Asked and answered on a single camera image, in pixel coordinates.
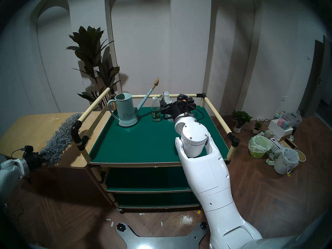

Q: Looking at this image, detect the white powder spill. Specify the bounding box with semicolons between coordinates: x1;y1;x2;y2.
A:
170;213;195;227

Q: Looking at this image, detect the white trash bag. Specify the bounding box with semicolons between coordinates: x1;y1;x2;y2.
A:
274;147;300;175

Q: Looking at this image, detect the green-lined waste bin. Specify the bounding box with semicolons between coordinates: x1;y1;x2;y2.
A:
248;135;273;159

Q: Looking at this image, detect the green label water bottle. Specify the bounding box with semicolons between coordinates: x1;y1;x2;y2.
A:
151;96;161;122

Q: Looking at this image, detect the dark door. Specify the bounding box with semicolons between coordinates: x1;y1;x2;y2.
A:
298;36;332;119

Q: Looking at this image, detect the tall dark leafy plant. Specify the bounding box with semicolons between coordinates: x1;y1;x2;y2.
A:
66;26;122;111

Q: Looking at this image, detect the green three-tier shelf cart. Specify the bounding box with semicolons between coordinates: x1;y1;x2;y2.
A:
71;86;240;212

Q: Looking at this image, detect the bushy small potted plant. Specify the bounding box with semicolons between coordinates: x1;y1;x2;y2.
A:
232;110;253;133

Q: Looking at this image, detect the white carton box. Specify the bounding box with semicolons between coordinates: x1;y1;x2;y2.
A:
265;137;284;161

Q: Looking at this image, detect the grey fluffy duster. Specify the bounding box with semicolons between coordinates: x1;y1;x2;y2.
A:
39;113;82;166

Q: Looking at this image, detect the light wooden table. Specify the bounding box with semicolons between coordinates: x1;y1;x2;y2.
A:
0;112;112;197

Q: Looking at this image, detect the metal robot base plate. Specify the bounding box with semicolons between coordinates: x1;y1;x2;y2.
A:
116;221;210;249

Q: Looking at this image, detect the light blue watering can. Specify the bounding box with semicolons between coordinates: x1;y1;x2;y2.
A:
107;78;160;127

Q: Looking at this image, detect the clear plastic storage box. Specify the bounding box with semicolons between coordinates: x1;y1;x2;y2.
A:
277;110;302;130

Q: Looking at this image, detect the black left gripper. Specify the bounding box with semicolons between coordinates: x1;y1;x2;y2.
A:
23;145;48;170

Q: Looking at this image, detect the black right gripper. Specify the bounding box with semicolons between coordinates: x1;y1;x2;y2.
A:
160;94;197;119

